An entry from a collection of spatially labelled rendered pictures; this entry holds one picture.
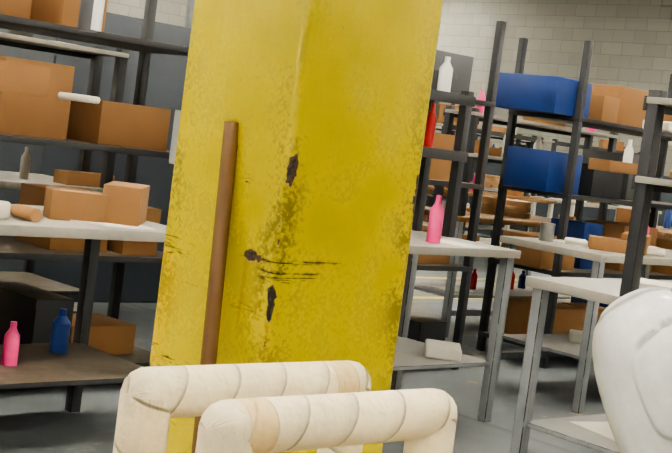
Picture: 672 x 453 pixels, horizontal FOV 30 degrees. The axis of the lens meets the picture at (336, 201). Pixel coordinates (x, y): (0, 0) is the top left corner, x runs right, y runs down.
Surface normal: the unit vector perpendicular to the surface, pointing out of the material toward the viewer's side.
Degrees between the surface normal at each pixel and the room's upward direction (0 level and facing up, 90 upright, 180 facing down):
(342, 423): 80
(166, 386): 62
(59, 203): 90
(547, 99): 90
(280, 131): 90
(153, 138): 90
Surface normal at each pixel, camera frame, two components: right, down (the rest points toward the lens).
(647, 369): -0.68, -0.22
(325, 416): 0.65, -0.36
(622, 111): 0.67, 0.13
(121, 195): 0.04, 0.06
